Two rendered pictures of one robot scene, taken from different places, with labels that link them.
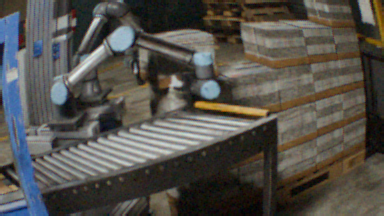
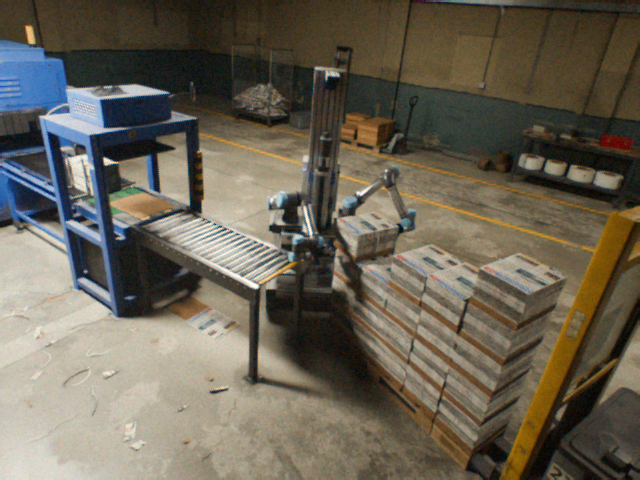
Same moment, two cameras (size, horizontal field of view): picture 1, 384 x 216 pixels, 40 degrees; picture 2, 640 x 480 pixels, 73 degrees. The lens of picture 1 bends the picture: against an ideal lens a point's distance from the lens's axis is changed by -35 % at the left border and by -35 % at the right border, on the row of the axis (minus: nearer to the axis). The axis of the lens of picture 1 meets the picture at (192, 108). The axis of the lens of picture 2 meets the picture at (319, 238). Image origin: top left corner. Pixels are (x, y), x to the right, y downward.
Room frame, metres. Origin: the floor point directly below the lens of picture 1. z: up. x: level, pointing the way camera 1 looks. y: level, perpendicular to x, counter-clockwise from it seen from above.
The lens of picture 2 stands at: (2.62, -2.67, 2.38)
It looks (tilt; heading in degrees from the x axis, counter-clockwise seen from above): 27 degrees down; 73
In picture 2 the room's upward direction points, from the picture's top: 5 degrees clockwise
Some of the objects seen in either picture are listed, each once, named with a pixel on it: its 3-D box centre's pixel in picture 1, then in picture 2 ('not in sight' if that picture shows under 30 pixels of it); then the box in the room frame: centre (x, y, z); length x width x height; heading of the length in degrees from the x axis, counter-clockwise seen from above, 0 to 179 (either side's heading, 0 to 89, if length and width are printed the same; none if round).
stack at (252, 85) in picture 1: (269, 138); (398, 327); (3.99, -0.40, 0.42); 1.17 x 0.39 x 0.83; 110
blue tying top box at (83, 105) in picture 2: not in sight; (121, 104); (2.07, 1.13, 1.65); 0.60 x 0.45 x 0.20; 40
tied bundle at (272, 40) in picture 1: (275, 43); (425, 273); (4.04, -0.52, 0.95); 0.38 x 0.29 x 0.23; 20
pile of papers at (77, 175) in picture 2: not in sight; (94, 173); (1.71, 1.57, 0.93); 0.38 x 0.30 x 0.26; 130
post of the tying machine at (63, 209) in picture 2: not in sight; (65, 210); (1.55, 1.08, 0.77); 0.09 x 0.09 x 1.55; 40
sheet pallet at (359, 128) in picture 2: not in sight; (364, 131); (6.18, 6.17, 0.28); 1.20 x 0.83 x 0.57; 130
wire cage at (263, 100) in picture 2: not in sight; (261, 85); (4.21, 8.18, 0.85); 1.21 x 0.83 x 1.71; 130
